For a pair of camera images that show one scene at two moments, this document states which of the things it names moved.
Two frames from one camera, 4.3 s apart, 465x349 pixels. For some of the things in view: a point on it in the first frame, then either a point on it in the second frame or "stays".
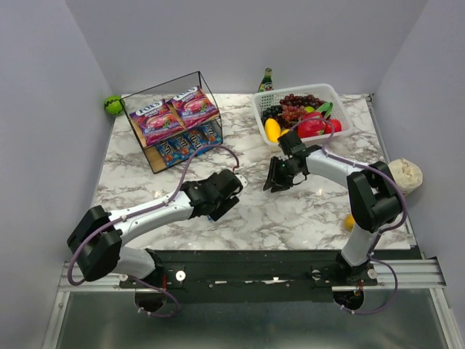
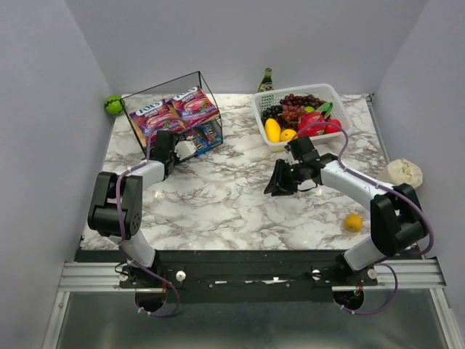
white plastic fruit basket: [267, 98] stays
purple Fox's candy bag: [193, 107] stays
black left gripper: [225, 205] → [173, 156]
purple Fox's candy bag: [157, 122] stays
